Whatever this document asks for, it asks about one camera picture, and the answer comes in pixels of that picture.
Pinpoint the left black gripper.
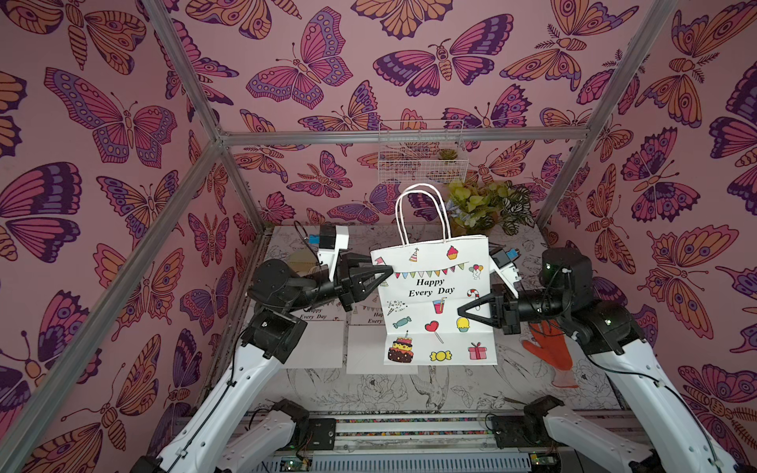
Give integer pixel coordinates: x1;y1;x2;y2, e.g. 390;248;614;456
284;259;388;319

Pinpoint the white paper bag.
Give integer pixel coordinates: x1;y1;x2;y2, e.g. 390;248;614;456
371;183;497;367
284;304;346;369
346;305;388;374

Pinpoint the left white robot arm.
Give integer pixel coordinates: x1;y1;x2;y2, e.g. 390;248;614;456
132;253;393;472

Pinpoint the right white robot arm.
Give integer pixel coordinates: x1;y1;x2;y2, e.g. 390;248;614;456
457;248;753;472

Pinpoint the tan straw hat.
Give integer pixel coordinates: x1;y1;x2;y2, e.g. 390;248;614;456
287;250;321;276

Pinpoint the red rubber glove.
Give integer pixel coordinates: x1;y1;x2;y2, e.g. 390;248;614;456
522;320;579;389

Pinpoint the green potted plant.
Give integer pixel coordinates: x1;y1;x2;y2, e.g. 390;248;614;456
446;181;535;236

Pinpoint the small succulent in basket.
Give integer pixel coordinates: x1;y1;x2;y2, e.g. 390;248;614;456
438;149;459;161

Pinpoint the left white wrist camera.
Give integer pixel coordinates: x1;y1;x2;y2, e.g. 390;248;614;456
308;225;349;280

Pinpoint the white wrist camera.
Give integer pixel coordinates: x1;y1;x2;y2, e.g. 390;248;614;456
308;225;349;280
489;246;522;300

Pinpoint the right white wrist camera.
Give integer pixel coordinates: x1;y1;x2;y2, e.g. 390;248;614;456
489;246;522;300

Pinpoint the white wire wall basket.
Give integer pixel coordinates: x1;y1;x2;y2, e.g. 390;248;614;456
376;128;469;186

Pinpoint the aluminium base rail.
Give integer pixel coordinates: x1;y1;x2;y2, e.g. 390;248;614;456
164;410;669;473

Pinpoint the aluminium frame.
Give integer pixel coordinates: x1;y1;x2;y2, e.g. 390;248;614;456
1;1;677;472

